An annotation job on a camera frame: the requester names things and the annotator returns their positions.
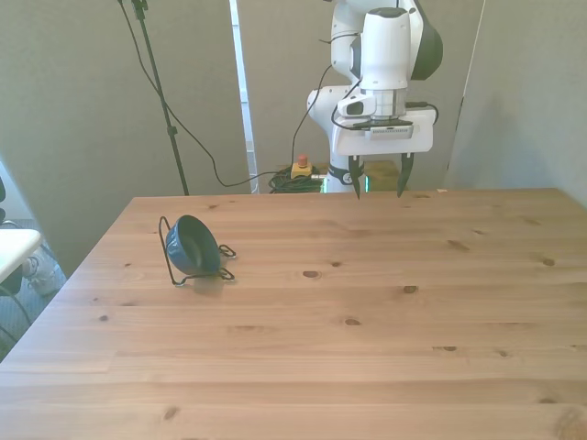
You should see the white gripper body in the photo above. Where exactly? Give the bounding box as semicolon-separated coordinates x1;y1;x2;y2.
330;105;436;157

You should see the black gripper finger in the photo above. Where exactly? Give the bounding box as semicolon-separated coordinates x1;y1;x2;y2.
348;155;367;201
395;152;415;200

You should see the dark blue ceramic bowl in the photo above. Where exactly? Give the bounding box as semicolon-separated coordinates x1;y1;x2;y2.
164;214;223;277

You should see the brown cardboard box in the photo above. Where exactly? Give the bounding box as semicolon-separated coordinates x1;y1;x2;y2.
364;160;405;193

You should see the yellow emergency stop button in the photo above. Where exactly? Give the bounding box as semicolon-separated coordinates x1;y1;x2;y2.
291;154;315;181

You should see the white sneaker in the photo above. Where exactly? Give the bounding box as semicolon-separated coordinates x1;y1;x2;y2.
21;255;61;297

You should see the white side desk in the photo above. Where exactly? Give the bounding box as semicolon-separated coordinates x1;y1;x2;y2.
0;227;43;284

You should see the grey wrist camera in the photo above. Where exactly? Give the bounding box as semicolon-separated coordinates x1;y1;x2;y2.
336;94;376;119

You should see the coiled dark green cable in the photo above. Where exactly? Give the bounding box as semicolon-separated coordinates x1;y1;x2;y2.
267;168;329;195

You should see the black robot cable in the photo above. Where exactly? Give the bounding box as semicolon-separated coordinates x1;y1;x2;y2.
291;36;363;171

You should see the black wire dish rack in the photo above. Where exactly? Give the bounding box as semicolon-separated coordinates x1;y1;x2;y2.
157;215;238;288

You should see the black tripod cable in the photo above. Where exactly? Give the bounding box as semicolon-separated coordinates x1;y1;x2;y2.
119;0;294;188

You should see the black camera tripod stand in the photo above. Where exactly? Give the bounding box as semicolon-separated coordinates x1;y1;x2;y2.
116;0;191;197

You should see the black floor cable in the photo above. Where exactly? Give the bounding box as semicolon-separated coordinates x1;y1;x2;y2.
0;282;34;346

